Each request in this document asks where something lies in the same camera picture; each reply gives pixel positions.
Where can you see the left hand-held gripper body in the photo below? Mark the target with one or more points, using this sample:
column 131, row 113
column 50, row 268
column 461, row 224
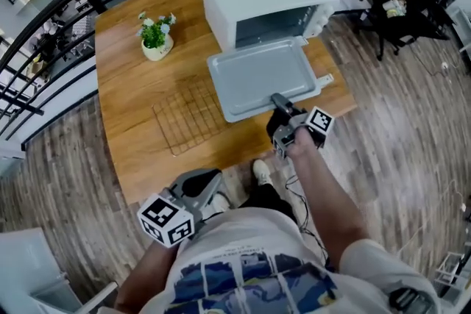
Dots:
column 165, row 222

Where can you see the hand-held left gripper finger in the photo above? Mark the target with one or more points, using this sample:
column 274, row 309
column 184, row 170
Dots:
column 209, row 193
column 197, row 180

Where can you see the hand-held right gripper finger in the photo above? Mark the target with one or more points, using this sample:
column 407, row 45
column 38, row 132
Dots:
column 281, row 103

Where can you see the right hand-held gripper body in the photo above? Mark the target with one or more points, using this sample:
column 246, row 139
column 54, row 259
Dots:
column 318, row 125

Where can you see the grey baking tray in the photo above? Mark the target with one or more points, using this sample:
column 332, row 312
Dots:
column 261, row 77

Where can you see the person's right forearm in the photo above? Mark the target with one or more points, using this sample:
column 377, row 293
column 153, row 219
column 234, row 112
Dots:
column 327, row 202

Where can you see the person's left forearm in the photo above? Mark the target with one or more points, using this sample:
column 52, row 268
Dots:
column 147, row 275

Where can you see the person's cream right shoe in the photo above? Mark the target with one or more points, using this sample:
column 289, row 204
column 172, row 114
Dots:
column 262, row 173

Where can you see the person's white printed shirt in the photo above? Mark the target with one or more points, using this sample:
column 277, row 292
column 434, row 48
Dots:
column 250, row 231

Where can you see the black office chair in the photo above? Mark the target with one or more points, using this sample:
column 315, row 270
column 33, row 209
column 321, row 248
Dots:
column 401, row 29

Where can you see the white pot with green plant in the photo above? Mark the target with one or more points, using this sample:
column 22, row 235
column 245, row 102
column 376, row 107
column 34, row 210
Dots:
column 156, row 51

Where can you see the white power plug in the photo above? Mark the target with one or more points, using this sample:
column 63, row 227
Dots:
column 444, row 66

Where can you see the pale yellow white bundle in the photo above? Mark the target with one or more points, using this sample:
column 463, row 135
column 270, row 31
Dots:
column 393, row 7

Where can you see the white cabinet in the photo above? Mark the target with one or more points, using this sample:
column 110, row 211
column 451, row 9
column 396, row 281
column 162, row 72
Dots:
column 25, row 261

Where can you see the brown cardboard box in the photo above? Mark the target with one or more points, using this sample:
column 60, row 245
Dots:
column 37, row 70

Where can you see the black metal railing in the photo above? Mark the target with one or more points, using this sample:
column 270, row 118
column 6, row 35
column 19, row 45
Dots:
column 94, row 0

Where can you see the white desk frame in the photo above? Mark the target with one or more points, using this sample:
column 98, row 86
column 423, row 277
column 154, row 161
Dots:
column 103, row 292

